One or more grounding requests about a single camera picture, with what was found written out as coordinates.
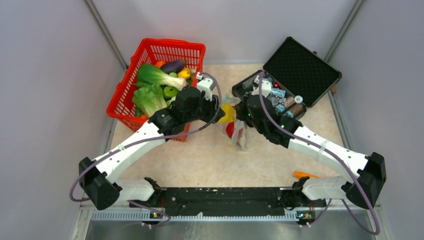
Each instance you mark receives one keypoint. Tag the green lettuce toy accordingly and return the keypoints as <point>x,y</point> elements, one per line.
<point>149,99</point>

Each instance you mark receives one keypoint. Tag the clear zip top bag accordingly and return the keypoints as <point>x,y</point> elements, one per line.
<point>240,142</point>

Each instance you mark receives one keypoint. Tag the black poker chip case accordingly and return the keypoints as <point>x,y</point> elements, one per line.
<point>299,78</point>

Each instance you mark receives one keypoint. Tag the green bell pepper toy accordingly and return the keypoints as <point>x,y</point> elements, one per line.
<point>170,92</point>

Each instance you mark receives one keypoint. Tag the orange toy carrot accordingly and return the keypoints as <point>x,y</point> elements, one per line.
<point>300,174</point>

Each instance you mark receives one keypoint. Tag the green bok choy toy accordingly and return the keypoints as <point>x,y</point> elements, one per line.
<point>153,75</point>

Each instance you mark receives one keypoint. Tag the yellow lemon toy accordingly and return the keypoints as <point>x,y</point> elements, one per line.
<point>185,73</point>

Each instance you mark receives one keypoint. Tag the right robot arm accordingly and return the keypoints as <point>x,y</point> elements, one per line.
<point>361,177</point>

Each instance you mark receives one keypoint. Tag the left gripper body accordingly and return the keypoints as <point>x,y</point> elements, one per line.
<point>208,109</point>

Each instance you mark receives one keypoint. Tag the purple eggplant toy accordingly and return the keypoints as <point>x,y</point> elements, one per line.
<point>174,66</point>

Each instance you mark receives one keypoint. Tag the orange fruit toy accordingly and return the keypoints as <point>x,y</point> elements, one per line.
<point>159,63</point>

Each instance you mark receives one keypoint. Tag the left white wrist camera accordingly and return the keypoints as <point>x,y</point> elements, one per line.
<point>205,84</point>

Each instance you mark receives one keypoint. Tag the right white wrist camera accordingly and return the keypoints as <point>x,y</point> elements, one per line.
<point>261,86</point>

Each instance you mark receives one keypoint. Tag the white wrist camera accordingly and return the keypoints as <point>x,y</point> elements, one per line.
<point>261,86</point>
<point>205,84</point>

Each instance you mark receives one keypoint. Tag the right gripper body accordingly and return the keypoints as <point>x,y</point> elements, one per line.
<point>243,114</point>

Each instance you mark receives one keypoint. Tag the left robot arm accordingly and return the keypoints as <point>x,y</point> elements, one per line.
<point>97,177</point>

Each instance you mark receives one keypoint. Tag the yellow bell pepper toy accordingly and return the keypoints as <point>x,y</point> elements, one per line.
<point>229,113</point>

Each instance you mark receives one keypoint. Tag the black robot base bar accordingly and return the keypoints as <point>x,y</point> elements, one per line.
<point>230,201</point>

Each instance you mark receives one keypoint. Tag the red pomegranate toy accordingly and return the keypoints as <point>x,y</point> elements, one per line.
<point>230,129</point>

